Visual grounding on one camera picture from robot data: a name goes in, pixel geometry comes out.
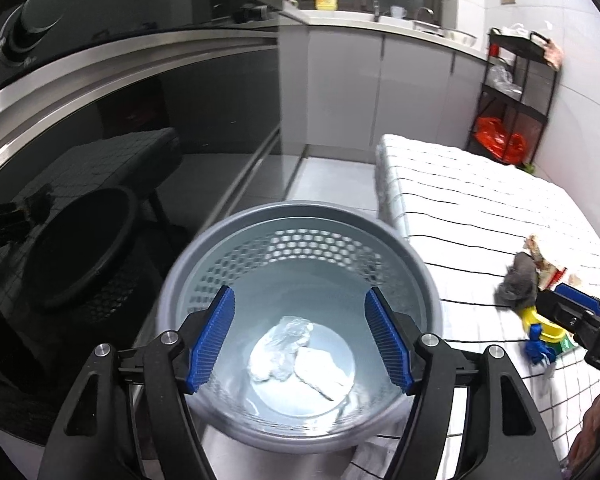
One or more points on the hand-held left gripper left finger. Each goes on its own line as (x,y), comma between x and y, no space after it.
(212,340)

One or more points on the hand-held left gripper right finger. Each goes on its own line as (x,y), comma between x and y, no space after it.
(387,345)

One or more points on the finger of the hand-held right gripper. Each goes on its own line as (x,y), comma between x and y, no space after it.
(580,297)
(565,315)

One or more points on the yellow plastic lid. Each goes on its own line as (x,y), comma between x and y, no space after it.
(530,317)

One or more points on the small blue plastic piece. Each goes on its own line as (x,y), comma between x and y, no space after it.
(537,345)

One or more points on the patterned snack wrapper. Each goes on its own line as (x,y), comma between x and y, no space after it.
(547,265)

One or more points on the dark grey cloth wad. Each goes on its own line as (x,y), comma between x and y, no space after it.
(520,280)

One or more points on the white tissue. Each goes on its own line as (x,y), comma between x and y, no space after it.
(325,370)

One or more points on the clear plastic film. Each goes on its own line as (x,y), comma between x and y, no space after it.
(280,345)

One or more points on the grey perforated plastic bin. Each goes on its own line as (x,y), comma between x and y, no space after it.
(305,230)

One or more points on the person's right hand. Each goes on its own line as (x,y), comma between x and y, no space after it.
(590,435)

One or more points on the white black checked tablecloth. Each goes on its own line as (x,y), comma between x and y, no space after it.
(480,210)

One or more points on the red plastic bag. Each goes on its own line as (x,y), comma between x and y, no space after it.
(495,135)

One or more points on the clear plastic bag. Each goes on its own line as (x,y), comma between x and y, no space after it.
(502,77)

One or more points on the pink checked cloth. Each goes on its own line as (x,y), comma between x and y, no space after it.
(554,55)

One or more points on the black glass steel stove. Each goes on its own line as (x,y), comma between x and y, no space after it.
(130,110)

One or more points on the white kitchen cabinets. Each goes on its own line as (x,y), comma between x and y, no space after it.
(405,95)

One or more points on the black metal shelf rack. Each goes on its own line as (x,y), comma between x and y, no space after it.
(522,52)

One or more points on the small red cup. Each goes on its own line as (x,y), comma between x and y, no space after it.
(494,51)

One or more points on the white plastic bag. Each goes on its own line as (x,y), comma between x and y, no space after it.
(515,31)

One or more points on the steel bowl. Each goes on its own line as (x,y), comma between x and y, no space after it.
(460,37)

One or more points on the curved steel faucet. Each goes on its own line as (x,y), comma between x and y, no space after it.
(424,12)

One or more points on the black stove knob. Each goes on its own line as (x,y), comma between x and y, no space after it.
(252,12)
(40,12)

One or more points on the white cup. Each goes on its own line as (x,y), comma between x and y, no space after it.
(398,12)

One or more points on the tall steel faucet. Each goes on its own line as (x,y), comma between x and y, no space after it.
(375,2)

